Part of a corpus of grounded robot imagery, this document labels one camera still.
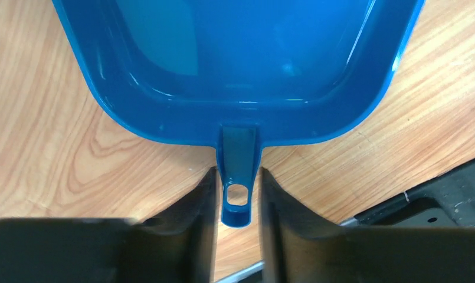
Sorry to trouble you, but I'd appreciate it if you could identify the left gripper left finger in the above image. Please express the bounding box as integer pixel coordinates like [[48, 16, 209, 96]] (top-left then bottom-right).
[[141, 167, 218, 282]]

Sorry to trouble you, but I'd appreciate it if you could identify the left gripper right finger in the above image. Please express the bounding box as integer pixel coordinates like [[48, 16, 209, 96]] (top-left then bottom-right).
[[259, 168, 343, 282]]

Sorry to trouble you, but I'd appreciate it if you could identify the blue plastic dustpan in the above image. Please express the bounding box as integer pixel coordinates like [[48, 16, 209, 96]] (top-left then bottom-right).
[[51, 0, 427, 229]]

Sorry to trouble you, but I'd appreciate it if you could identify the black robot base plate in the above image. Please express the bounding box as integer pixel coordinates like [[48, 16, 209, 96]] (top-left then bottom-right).
[[341, 159, 475, 228]]

